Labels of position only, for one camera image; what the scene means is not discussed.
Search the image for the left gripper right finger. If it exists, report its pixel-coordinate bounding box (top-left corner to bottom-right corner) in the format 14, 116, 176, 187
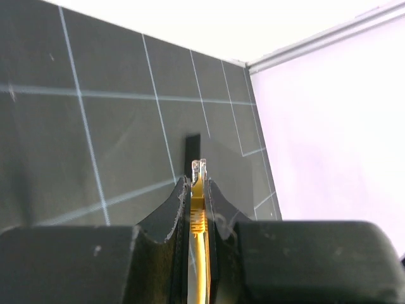
206, 181, 404, 303

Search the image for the orange ethernet cable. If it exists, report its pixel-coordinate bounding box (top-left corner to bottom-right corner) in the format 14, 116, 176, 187
189, 158, 212, 304

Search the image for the black network switch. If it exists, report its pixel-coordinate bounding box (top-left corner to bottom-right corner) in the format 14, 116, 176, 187
184, 134, 201, 179

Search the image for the black grid mat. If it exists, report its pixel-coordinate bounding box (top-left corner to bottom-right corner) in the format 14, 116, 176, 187
1, 1, 282, 228

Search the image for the right aluminium frame post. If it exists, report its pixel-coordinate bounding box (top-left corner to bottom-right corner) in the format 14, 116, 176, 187
246, 1, 404, 75

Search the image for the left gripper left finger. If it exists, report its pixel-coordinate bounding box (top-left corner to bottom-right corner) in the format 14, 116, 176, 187
1, 177, 190, 303

